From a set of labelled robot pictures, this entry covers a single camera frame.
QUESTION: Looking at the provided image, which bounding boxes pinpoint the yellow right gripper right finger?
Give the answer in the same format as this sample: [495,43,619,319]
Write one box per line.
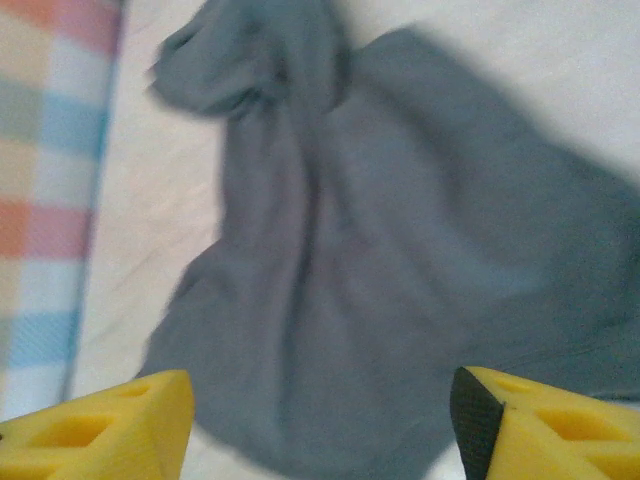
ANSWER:
[448,365,640,480]

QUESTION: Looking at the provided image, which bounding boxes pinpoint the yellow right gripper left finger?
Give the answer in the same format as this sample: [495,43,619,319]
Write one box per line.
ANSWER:
[0,369,196,480]

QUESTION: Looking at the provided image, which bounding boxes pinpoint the grey t-shirt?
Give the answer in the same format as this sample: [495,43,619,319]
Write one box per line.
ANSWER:
[134,0,640,480]

